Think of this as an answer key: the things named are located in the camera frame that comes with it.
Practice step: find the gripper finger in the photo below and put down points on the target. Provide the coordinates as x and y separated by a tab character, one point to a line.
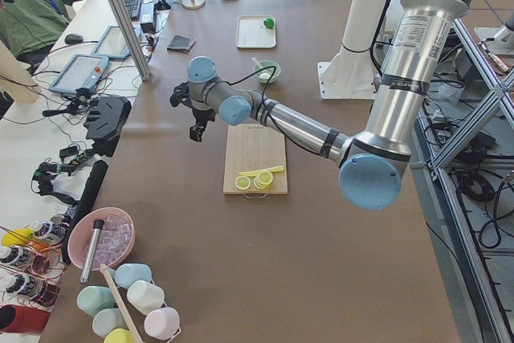
197	130

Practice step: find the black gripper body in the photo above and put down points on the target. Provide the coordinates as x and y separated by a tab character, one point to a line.
199	115

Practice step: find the white ceramic spoon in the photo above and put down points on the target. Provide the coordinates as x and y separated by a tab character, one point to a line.
260	68

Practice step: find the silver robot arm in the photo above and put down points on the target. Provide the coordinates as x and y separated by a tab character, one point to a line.
372	162

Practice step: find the light green bowl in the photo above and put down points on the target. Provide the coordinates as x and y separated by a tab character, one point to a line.
271	67

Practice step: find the pink bowl with ice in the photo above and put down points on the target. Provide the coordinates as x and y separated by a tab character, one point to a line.
117	238

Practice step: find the metal tube in bowl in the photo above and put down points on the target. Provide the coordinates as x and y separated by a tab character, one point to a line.
87	267

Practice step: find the wooden cutting board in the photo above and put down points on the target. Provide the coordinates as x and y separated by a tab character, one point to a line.
251	147

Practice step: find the lemon slice upper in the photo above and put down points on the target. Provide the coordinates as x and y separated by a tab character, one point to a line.
243	183

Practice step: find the lemon slice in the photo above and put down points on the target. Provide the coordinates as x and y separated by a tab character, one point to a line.
243	183
263	180

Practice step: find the folded grey cloth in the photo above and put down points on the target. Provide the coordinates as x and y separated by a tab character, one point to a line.
181	44

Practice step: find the lemon slice lower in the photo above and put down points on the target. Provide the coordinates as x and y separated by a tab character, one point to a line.
263	180

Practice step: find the white rabbit tray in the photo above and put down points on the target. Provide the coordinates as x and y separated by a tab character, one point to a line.
252	34

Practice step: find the upper blue teach pendant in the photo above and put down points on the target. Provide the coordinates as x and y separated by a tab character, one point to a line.
112	44

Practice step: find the blue teach pendant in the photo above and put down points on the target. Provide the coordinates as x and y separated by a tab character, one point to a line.
82	71
112	44

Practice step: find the green lime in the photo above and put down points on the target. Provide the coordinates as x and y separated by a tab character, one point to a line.
269	23

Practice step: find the lower blue teach pendant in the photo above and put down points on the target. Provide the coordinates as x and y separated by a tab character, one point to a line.
82	71

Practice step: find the black computer mouse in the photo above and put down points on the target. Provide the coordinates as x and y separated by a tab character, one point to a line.
72	39

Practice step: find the white pillar with base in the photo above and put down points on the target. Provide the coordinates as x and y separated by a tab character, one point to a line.
351	73

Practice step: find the white cup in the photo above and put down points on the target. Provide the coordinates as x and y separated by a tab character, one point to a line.
145	296

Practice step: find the pink cup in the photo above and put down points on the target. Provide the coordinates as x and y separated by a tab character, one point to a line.
163	323

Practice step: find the green cup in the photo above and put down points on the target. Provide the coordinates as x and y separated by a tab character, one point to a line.
93	299

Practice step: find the seated person green jacket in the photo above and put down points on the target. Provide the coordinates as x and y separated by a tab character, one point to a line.
30	28

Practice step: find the light blue cup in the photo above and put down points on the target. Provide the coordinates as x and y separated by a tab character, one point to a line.
107	320

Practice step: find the yellow cup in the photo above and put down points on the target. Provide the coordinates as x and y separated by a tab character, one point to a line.
119	336

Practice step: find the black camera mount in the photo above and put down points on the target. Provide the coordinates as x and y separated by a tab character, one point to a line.
181	95

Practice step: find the aluminium frame post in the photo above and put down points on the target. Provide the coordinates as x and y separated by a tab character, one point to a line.
125	24

